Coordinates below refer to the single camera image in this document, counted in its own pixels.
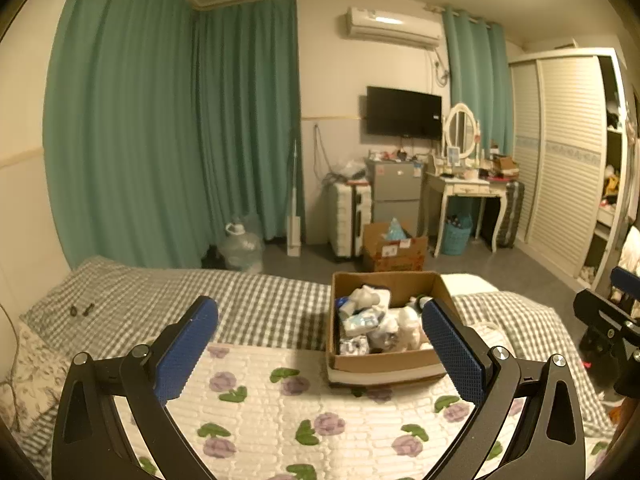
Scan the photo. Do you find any clear plastic bag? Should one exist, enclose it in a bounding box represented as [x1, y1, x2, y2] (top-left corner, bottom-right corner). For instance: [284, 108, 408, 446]
[327, 160, 366, 183]

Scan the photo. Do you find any white floral quilt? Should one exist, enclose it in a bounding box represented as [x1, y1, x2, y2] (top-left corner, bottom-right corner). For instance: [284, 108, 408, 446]
[100, 342, 616, 480]

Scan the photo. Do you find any white ribbed suitcase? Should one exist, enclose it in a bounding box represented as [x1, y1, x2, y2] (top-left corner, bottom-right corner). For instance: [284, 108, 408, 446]
[327, 182, 373, 261]

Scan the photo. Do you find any grey floral pillow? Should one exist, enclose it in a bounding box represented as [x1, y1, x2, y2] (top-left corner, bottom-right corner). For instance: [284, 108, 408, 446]
[0, 322, 71, 441]

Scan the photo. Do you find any printed cardboard floor box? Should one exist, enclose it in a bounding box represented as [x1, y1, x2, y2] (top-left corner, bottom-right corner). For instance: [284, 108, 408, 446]
[362, 222, 428, 273]

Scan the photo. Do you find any clear water jug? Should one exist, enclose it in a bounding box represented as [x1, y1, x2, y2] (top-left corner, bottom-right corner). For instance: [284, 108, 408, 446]
[218, 215, 266, 275]

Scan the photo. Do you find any blue plastic basket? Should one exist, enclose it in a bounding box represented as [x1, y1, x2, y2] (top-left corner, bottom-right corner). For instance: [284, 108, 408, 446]
[440, 215, 473, 256]

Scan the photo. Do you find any white oval vanity mirror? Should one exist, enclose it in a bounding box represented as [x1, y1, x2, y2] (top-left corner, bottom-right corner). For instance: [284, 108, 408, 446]
[442, 103, 482, 161]

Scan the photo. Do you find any pile of hanging clothes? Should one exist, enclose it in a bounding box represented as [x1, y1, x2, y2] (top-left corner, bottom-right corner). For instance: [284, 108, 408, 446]
[612, 225, 640, 311]

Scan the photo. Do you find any floral printed soft packet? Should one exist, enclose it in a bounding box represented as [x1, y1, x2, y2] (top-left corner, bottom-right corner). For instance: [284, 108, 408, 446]
[340, 335, 371, 357]

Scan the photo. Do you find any wide teal curtain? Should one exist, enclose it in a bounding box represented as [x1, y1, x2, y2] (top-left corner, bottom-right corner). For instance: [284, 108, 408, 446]
[42, 0, 303, 271]

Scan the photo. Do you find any narrow teal curtain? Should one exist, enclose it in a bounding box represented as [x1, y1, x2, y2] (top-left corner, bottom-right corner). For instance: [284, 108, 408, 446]
[441, 5, 516, 151]

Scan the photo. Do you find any white folded blanket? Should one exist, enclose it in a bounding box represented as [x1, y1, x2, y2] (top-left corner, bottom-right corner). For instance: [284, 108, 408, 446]
[442, 274, 500, 297]

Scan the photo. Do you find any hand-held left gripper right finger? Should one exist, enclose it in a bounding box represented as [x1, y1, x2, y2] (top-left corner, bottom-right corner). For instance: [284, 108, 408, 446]
[421, 297, 587, 480]

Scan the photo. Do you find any black wall television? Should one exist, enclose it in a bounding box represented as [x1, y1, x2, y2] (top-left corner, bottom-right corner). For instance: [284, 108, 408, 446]
[366, 86, 443, 139]

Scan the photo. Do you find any dark striped suitcase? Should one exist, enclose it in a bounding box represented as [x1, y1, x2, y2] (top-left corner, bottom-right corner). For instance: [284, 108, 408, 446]
[495, 180, 526, 250]

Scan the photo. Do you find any white printed soft packet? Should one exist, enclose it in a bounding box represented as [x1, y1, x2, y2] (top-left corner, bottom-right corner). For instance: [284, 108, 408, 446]
[342, 307, 386, 336]

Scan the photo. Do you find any white air conditioner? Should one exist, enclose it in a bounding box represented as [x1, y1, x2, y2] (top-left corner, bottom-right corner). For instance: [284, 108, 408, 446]
[344, 6, 442, 51]

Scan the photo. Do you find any small grey fridge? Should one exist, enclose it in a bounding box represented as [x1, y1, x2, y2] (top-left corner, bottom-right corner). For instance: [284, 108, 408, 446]
[366, 158, 425, 226]

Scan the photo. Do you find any white dressing table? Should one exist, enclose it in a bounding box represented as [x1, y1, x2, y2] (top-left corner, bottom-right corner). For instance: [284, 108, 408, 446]
[425, 170, 503, 258]

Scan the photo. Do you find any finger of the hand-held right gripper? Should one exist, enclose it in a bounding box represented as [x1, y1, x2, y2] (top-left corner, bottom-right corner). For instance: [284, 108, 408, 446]
[611, 266, 640, 295]
[573, 288, 640, 356]

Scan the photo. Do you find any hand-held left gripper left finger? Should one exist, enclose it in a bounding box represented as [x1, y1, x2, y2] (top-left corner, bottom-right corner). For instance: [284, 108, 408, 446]
[51, 295, 220, 480]

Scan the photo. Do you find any white sliding wardrobe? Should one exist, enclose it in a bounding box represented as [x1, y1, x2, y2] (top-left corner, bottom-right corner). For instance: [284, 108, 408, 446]
[509, 49, 633, 291]

